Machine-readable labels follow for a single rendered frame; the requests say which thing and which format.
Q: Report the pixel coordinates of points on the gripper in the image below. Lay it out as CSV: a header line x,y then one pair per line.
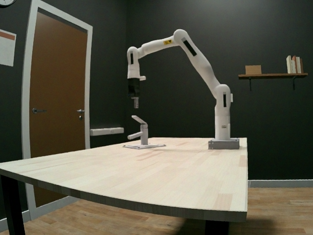
x,y
134,79

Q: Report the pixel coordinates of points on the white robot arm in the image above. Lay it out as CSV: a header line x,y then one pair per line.
x,y
220,91

